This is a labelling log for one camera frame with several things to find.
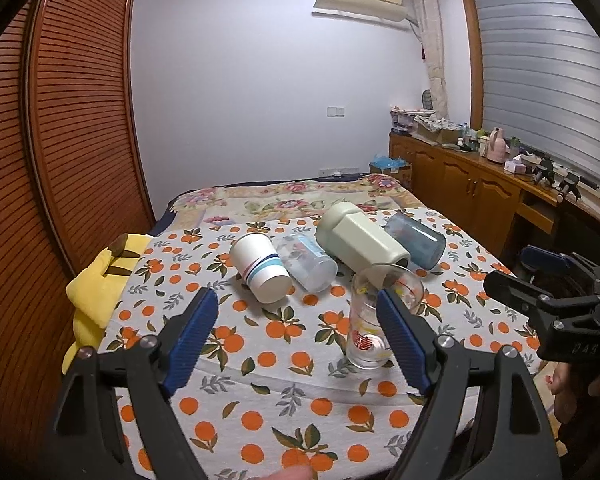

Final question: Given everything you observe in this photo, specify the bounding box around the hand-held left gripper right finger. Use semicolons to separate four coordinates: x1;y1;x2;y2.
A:
376;287;563;480

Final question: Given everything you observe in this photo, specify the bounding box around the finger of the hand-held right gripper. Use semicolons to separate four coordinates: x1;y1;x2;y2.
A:
482;269;573;322
521;244;578;275

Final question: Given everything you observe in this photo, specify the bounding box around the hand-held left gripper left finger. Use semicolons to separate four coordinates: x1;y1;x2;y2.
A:
42;286;220;480

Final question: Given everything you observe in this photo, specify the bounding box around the clear printed glass cup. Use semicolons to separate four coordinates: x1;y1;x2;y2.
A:
346;263;426;370

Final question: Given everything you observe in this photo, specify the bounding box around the white striped paper cup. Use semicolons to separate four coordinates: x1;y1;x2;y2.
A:
229;232;294;305

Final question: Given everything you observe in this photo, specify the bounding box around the blue translucent cup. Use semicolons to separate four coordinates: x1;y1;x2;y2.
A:
383;211;447;271

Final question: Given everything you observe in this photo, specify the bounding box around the pale green faceted cup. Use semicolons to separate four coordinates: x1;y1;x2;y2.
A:
314;201;412;273

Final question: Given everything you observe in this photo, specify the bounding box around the clear printed plastic cup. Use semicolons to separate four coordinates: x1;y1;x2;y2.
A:
275;232;339;295

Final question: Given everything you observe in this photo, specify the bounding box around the person's right hand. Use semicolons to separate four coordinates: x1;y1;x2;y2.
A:
550;362;577;426

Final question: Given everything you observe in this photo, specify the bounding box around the person's left hand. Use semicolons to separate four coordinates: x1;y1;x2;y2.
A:
269;466;312;480

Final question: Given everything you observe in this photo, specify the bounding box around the black clamp tool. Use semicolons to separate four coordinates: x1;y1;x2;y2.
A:
531;156;557;185
555;172;583;203

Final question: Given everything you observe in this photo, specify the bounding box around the orange fruit print cloth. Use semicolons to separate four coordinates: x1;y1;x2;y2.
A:
97;207;543;480

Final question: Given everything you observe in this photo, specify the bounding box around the wooden sideboard cabinet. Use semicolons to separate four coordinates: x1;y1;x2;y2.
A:
388;131;600;263

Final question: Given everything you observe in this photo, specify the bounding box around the yellow plush toy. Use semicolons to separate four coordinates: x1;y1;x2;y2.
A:
61;232;153;376

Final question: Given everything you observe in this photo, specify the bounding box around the pink thermos jug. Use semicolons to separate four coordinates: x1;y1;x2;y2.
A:
486;127;509;163

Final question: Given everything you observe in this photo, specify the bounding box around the floral blanket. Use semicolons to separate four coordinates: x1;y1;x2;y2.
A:
167;173;427;238

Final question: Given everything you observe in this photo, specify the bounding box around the cardboard box of clutter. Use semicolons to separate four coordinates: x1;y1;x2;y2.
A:
411;114;464;146

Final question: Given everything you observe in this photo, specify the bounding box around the blue plastic bag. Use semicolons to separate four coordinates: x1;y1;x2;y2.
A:
369;156;412;174

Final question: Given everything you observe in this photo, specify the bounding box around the grey window blind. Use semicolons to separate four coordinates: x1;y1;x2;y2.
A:
460;0;600;188

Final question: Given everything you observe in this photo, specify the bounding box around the wooden louvred wardrobe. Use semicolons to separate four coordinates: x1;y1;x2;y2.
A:
0;0;157;413

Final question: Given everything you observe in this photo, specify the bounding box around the patterned curtain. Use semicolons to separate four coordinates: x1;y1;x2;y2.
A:
408;0;449;117

